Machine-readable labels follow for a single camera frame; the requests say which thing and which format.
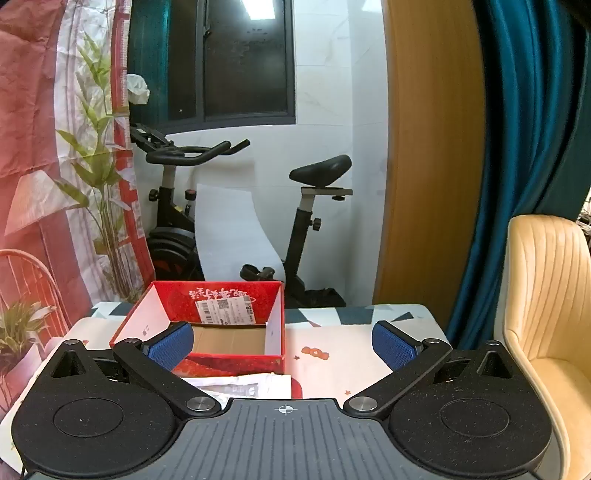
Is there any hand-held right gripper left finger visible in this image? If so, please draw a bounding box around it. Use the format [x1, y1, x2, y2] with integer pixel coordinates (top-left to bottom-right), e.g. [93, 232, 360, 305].
[46, 322, 222, 419]

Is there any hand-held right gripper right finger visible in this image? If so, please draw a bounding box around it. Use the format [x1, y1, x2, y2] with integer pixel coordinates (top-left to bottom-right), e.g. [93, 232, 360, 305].
[342, 320, 520, 420]

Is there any red cardboard box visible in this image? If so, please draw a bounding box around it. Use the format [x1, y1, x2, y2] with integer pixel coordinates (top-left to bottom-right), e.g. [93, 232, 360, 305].
[110, 281, 287, 376]

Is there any white plastic packet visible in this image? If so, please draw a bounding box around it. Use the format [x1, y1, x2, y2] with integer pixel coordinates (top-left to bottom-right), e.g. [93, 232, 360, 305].
[179, 373, 294, 403]

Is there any white curved paper sheet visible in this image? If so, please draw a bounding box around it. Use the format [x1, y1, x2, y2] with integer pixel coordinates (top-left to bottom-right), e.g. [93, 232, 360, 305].
[196, 183, 288, 309]

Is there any black exercise bike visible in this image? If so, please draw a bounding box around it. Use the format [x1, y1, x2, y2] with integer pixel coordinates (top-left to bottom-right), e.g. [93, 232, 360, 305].
[129, 122, 354, 309]

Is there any cream upholstered chair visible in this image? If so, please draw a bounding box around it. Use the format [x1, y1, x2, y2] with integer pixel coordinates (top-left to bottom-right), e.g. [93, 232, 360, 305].
[501, 214, 591, 480]

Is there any red plant printed backdrop cloth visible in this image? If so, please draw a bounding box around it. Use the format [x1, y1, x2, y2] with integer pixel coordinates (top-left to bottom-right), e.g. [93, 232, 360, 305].
[0, 0, 158, 418]

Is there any white crumpled bag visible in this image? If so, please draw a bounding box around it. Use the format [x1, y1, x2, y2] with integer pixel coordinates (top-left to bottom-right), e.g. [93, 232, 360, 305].
[126, 73, 151, 105]

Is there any teal pleated curtain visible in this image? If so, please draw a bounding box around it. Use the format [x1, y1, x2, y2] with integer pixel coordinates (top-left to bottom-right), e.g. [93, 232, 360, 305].
[444, 0, 591, 352]

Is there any teal window curtain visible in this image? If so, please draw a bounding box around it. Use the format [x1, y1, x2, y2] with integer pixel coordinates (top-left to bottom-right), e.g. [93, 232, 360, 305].
[129, 0, 205, 121]

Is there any dark framed window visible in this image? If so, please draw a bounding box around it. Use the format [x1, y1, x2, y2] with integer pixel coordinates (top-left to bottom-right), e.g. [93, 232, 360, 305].
[129, 0, 297, 136]

